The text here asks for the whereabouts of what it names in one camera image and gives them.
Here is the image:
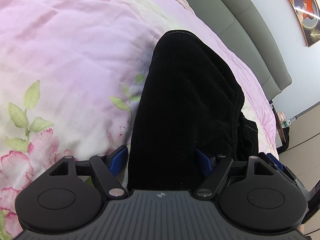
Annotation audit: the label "framed orange fish picture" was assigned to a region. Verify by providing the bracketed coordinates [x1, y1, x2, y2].
[289, 0, 319, 47]

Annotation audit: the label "pink floral bed quilt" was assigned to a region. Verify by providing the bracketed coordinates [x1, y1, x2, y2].
[1, 0, 276, 239]

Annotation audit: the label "black corduroy pants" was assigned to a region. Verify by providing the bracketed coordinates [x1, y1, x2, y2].
[127, 30, 258, 191]

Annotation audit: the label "grey padded headboard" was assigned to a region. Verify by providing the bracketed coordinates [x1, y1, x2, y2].
[187, 0, 292, 100]

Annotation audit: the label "black power cable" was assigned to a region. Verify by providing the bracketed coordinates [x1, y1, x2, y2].
[276, 114, 320, 153]

